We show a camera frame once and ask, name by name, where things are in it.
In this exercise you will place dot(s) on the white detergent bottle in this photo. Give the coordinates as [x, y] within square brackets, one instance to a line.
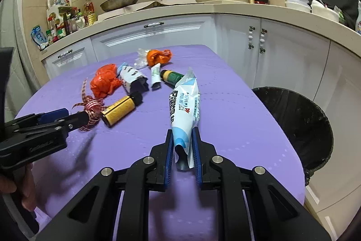
[358, 20]

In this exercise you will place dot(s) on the steel frying pan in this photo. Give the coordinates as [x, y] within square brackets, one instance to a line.
[111, 5]

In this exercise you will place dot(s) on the yellow cooking oil bottle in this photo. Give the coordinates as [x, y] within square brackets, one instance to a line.
[89, 12]

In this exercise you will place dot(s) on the left drawer handle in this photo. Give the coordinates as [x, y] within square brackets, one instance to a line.
[65, 54]

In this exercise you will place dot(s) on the yellow black cylinder bottle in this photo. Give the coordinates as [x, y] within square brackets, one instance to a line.
[121, 108]

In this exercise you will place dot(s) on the cabinet door knob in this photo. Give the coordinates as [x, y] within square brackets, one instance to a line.
[250, 37]
[262, 40]

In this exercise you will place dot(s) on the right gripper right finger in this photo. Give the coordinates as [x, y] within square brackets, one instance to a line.
[205, 175]

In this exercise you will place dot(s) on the red white checkered ribbon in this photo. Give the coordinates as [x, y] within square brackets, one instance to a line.
[92, 106]

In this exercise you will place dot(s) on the white condiment rack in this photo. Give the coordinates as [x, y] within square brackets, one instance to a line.
[61, 21]

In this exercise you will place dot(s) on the blue white snack bag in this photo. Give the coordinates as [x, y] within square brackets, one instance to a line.
[184, 115]

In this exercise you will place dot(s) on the right cabinet door knob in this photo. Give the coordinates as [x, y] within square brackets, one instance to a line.
[262, 40]

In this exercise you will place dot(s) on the black white package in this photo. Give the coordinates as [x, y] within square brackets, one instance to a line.
[132, 79]

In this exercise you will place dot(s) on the small orange plastic bag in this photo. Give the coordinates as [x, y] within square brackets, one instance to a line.
[156, 56]

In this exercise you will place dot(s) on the left hand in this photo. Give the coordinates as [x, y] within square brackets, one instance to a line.
[27, 188]

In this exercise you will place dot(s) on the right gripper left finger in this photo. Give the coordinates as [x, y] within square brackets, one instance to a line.
[160, 176]

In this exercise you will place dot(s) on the drawer handle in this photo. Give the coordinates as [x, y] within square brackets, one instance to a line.
[65, 54]
[154, 24]

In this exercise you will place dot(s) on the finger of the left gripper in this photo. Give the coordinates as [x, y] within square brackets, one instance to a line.
[52, 116]
[75, 121]

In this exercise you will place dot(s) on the large orange plastic bag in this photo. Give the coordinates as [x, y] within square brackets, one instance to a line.
[105, 81]

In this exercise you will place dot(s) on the blue white pouch on counter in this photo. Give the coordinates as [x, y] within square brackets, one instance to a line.
[39, 38]

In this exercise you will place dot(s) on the white bowl with spoon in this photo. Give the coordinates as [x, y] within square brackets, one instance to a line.
[320, 9]

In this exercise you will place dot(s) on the green yellow small bottle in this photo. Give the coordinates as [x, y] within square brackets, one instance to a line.
[170, 78]

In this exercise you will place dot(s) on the white plastic container stack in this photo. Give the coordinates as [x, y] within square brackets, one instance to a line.
[302, 5]

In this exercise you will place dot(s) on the purple tablecloth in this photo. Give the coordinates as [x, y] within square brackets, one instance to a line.
[232, 118]

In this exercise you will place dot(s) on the black trash bin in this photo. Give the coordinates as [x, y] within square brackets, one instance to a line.
[304, 123]

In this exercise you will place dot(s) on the clear crumpled plastic bag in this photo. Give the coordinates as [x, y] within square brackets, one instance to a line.
[141, 61]

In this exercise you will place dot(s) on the centre drawer handle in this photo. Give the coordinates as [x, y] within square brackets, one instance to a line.
[154, 24]

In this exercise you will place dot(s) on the left cabinet door knob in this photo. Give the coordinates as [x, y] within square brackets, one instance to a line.
[250, 37]

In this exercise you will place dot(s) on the white green tube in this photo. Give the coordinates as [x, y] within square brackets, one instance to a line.
[155, 77]

